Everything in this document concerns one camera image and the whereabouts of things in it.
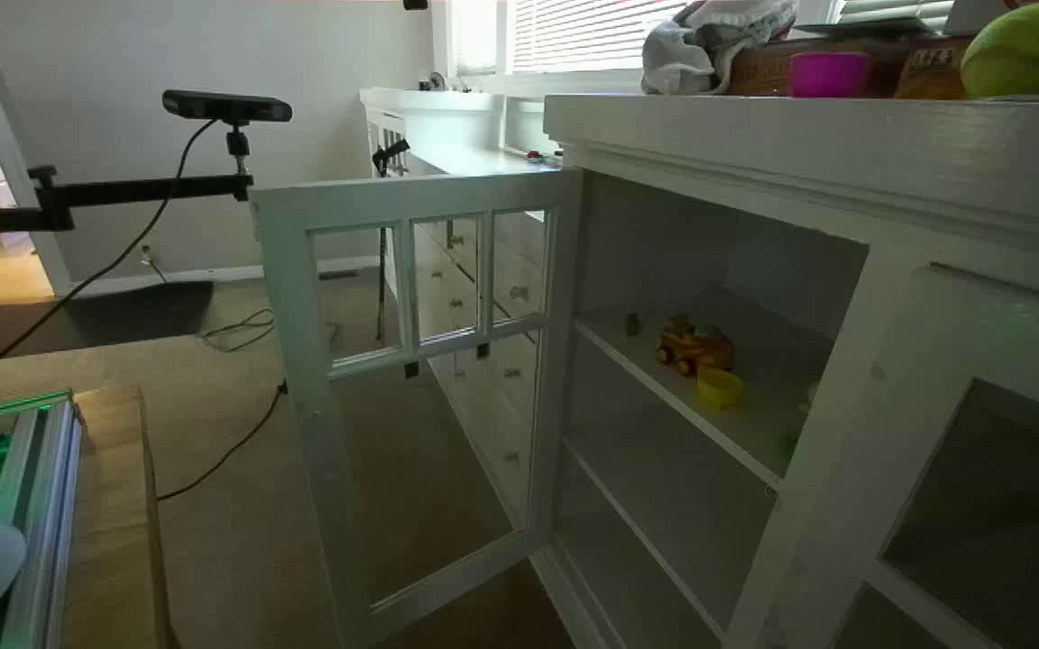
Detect white paned cabinet door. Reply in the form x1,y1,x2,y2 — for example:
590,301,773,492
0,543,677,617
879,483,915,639
722,233,1039,649
247,167,584,649

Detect white wooden cabinet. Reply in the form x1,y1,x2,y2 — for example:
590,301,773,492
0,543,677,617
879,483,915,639
526,89,1039,649

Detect pink plastic bowl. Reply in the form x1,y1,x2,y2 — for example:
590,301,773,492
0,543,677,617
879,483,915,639
785,48,879,101

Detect orange toy truck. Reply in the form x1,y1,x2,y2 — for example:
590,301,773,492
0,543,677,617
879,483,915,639
652,315,741,377

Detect white drawer unit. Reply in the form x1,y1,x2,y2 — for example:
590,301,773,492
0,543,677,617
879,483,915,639
358,82,566,535

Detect white window blinds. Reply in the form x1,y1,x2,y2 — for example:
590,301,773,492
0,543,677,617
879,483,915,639
506,0,694,76

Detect gray crumpled towel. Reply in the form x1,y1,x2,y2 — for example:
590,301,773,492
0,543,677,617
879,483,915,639
638,0,799,99

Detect brown wicker basket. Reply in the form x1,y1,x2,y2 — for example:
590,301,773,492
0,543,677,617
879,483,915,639
727,35,909,101

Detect black floor mat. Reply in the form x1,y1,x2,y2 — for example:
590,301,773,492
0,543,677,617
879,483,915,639
62,276,219,329

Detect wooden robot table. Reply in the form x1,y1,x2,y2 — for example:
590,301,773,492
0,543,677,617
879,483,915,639
57,381,181,649

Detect green tennis ball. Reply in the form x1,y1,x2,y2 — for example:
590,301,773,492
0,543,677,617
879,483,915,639
959,0,1039,101

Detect black floor cable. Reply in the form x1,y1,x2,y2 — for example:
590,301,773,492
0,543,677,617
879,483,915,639
156,377,293,510

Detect black stereo camera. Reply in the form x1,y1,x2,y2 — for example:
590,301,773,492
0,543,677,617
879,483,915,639
160,87,296,131

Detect black camera cable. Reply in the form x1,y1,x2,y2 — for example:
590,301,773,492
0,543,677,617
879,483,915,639
0,117,219,387

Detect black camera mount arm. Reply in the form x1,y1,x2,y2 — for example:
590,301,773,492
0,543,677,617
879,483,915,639
0,124,257,238

